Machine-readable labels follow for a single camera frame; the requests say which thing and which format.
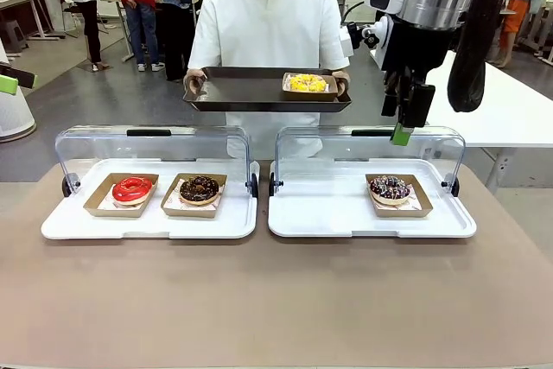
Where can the black office chair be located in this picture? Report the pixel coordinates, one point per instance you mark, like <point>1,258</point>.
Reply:
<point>65,6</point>

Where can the white display tray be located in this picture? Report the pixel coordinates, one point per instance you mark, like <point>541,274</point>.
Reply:
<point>207,226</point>
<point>328,213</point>

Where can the purple drizzled chocolate donut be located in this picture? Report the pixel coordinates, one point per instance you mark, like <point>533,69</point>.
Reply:
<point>389,191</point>

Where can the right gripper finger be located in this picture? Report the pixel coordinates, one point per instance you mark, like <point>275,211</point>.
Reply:
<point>417,103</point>
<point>390,99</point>

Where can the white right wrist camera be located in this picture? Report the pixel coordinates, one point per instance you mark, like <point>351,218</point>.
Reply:
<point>371,36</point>

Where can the person's left hand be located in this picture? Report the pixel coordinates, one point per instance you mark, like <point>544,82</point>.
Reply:
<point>342,81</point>

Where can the dark brown serving tray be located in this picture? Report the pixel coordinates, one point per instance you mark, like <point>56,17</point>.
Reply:
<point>242,92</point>

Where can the paper liner under chocolate donut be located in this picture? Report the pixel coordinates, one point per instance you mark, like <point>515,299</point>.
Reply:
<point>175,196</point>

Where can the person's right hand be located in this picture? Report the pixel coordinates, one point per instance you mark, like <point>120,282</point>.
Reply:
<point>193,81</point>

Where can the cardboard box of red donut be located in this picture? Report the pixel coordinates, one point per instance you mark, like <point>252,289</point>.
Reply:
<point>112,211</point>

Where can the cardboard box of yellow donut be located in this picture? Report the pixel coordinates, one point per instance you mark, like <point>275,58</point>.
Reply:
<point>309,96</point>

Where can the cardboard box of chocolate donut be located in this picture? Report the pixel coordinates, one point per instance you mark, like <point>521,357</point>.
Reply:
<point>190,212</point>

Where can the grey stool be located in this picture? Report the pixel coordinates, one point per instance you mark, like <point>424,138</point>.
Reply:
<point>13,36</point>

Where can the paper liner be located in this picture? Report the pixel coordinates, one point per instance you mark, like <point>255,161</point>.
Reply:
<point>286,86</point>
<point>106,205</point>
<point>175,196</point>
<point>415,202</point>

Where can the person in orange shorts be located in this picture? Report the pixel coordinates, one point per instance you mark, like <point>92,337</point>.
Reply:
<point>516,19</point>

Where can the paper liner under red donut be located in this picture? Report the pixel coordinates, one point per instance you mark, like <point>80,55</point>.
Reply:
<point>106,205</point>

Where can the red glazed donut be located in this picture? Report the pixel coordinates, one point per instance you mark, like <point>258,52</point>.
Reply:
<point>129,192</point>

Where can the yellow sprinkled donut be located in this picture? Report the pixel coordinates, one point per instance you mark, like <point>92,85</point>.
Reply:
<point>307,83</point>

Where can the clear plastic display lid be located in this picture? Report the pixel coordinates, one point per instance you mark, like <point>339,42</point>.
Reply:
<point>99,148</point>
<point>337,148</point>

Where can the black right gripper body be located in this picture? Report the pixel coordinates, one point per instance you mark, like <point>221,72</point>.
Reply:
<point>410,53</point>

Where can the large white table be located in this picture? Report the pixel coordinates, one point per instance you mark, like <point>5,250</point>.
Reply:
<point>510,101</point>

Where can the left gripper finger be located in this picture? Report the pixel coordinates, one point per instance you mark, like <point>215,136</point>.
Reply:
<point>8,85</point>
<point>21,74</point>

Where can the person in white shirt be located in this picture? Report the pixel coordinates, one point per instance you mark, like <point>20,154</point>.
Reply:
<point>268,23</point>

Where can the chocolate glazed donut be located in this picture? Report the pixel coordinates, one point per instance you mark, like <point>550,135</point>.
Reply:
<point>198,189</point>

